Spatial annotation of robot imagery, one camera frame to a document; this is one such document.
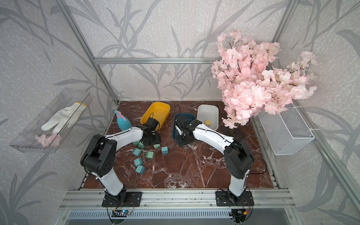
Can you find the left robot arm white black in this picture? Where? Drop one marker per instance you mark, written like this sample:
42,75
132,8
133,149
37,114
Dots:
99,156

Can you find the white wire mesh basket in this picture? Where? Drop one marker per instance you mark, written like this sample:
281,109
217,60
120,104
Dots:
287,132

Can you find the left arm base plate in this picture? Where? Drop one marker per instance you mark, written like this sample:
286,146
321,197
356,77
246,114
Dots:
123,199

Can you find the right circuit board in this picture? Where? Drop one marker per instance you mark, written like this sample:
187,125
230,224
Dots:
238,212

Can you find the white work glove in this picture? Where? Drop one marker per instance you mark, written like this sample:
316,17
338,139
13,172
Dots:
64,118

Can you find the teal plug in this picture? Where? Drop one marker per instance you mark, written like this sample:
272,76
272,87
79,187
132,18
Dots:
136,152
140,169
138,162
164,150

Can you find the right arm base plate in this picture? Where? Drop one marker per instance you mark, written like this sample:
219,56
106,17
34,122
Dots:
233,199

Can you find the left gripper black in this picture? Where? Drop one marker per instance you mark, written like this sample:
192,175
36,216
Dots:
157,141

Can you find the clear acrylic wall shelf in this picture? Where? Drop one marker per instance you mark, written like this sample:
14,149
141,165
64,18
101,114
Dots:
25,142

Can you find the teal spray bottle pink trigger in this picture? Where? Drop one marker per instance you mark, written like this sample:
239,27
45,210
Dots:
122,121

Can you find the dark teal storage box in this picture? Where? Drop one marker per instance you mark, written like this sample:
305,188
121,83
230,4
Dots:
189,115

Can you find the small pink flower sprig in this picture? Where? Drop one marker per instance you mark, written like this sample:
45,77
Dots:
49,139

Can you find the left circuit board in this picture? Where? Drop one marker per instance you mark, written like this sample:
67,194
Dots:
121,213

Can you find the yellow plastic storage box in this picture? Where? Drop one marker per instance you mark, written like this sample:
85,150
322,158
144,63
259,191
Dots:
159,111

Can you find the teal plug bottom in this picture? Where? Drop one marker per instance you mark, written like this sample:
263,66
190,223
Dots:
140,169

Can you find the aluminium front rail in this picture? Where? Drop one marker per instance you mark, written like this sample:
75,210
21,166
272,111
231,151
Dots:
91,199

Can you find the white plastic storage box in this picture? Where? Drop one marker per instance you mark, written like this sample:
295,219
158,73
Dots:
209,112

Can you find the circuit board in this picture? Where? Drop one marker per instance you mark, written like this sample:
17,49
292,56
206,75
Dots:
121,213
238,212

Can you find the pink cherry blossom tree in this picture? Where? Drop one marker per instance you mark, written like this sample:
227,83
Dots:
248,87

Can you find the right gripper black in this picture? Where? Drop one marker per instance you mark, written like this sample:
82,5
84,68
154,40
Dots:
180,143

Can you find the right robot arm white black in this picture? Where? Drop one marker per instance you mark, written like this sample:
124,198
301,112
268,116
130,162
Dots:
239,159

